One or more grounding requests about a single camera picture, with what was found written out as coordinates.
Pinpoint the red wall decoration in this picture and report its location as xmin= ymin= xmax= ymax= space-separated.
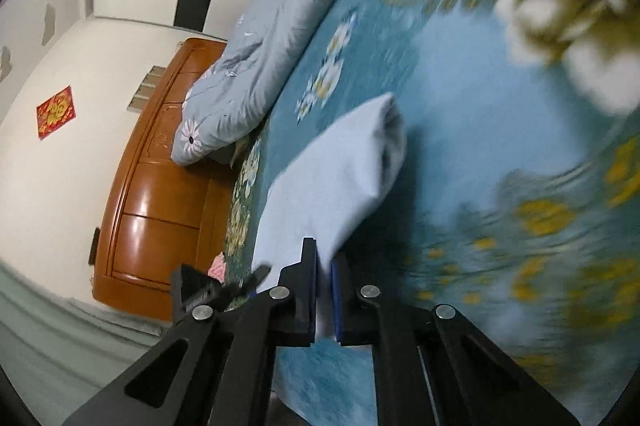
xmin=36 ymin=86 xmax=75 ymax=141

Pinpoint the grey wall switch panel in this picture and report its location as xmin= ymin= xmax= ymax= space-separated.
xmin=125 ymin=65 xmax=167 ymax=113

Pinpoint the teal floral blanket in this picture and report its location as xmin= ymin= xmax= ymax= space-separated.
xmin=225 ymin=0 xmax=640 ymax=426

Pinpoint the light blue printed t-shirt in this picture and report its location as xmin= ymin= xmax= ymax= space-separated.
xmin=250 ymin=92 xmax=408 ymax=342

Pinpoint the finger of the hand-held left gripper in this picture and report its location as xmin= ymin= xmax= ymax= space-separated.
xmin=171 ymin=263 xmax=224 ymax=324
xmin=227 ymin=263 xmax=272 ymax=309

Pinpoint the grey-blue floral quilt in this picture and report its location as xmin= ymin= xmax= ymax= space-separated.
xmin=171 ymin=0 xmax=416 ymax=167

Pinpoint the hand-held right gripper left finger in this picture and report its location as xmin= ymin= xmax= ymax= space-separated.
xmin=62 ymin=237 xmax=319 ymax=426

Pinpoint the wooden headboard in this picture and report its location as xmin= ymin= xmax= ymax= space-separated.
xmin=92 ymin=37 xmax=241 ymax=323

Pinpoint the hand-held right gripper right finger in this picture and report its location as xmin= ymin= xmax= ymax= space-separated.
xmin=330 ymin=255 xmax=581 ymax=426

